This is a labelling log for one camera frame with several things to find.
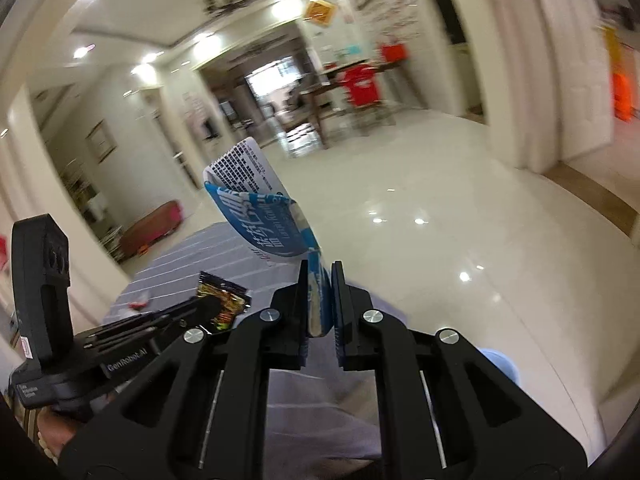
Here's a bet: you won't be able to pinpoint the wooden table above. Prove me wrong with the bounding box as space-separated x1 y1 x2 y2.
297 60 401 148

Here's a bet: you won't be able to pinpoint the person's left hand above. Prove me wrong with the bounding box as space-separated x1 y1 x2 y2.
37 409 92 457

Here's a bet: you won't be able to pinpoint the black snack packet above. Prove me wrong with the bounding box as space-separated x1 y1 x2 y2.
195 271 251 333

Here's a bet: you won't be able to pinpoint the light blue bin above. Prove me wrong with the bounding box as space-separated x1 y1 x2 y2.
472 347 518 386

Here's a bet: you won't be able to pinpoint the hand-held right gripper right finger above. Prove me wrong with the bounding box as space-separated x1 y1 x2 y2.
333 260 587 480

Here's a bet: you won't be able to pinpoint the white shoe rack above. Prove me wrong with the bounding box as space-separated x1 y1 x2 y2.
62 165 108 226

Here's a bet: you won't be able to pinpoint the grey grid tablecloth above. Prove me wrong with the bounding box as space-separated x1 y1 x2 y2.
102 220 383 480

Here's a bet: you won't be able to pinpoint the orange hanging item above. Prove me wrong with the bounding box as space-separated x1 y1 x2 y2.
612 72 636 123

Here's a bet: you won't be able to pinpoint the wooden chair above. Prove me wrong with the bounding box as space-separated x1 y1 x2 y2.
345 67 383 133

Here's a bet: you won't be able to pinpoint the red shirt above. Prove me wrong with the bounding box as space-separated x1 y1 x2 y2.
339 65 381 107

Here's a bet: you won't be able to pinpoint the framed wall picture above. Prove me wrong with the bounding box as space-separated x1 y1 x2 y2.
85 120 112 163

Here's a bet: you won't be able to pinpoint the beaded bracelet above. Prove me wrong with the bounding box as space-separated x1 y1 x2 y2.
36 432 57 462

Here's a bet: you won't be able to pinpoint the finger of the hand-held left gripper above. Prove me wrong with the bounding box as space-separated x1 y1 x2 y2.
75 297 223 356

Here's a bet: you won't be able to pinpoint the brown low stool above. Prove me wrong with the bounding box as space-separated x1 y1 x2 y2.
120 200 182 258

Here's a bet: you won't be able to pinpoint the orange diamond wall decoration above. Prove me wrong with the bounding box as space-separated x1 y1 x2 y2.
303 0 337 28

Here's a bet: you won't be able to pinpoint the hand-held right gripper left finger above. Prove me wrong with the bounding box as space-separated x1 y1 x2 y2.
59 259 311 480

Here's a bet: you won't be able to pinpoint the blue white plastic packet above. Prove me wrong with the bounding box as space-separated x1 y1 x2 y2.
202 137 333 338

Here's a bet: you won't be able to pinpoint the white papers on wall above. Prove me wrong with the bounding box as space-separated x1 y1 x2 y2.
350 0 426 46

